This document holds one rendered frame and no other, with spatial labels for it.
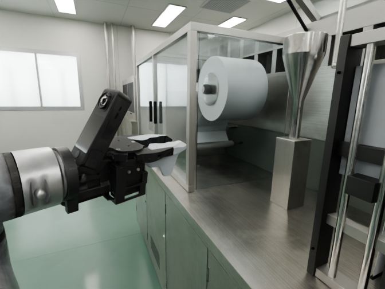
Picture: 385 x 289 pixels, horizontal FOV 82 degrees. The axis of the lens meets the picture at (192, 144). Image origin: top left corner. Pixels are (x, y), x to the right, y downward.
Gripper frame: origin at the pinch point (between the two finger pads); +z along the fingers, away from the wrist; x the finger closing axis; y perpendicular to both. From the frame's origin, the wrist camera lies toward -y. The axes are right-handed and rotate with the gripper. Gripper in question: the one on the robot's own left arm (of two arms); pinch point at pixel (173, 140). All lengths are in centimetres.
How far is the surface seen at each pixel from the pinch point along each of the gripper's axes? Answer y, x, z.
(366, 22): -38, 13, 78
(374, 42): -21.5, 23.0, 24.2
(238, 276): 33.3, 12.7, 13.9
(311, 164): 21, 7, 83
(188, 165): 25, -29, 38
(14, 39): -37, -523, 69
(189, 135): 12, -31, 39
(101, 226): 146, -158, 60
